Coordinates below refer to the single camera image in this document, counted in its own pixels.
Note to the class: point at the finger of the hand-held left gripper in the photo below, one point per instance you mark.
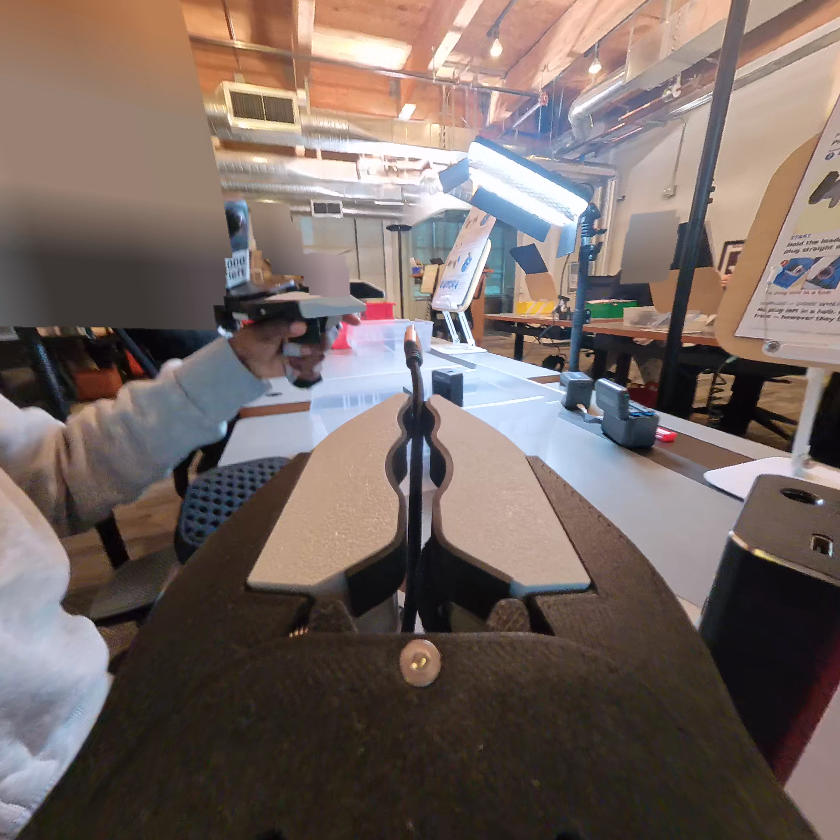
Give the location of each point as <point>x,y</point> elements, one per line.
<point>331,305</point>

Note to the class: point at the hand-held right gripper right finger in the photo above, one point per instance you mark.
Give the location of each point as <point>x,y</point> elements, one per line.
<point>505,512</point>

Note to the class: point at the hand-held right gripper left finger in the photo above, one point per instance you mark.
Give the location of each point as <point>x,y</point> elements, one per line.
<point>334,512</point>

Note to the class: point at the black USB hub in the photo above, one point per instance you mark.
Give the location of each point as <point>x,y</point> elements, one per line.
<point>768,623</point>
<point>447,387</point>

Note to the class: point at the person's left forearm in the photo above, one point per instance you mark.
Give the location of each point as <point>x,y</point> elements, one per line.
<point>131,420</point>

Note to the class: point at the person's left hand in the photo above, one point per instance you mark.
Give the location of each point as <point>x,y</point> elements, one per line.
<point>259,348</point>

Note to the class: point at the small clear plastic bin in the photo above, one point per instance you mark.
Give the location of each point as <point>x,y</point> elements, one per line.
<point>394,334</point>

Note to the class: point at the black floor lamp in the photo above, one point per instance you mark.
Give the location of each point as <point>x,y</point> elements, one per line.
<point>397,226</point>
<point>707,184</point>

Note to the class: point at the white air vent grille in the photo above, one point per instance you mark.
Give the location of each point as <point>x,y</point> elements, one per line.
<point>262,106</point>

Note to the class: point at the yellow plastic bin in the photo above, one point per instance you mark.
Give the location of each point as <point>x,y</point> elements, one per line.
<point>535,308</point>

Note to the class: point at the wooden desk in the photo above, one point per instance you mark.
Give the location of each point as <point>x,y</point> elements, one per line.
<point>630,331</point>

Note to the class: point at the LED light panel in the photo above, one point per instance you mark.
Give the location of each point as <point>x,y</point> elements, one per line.
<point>525,184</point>

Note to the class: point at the green plastic bin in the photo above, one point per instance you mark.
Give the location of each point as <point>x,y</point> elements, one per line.
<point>610,308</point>

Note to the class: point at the black light stand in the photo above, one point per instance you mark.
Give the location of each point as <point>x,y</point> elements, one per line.
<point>584,295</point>

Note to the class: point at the white poster stand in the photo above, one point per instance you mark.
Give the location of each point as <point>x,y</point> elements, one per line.
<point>735,476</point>

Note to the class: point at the black office chair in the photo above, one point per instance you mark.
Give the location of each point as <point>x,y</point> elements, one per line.
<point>754,394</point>

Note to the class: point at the cardboard box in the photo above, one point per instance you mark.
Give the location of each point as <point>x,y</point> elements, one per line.
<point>702,289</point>

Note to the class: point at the wooden poster board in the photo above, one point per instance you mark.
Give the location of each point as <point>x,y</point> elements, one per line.
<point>748,262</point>

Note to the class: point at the silver air duct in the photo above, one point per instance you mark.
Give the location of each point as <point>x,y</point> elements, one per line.
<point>590,105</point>

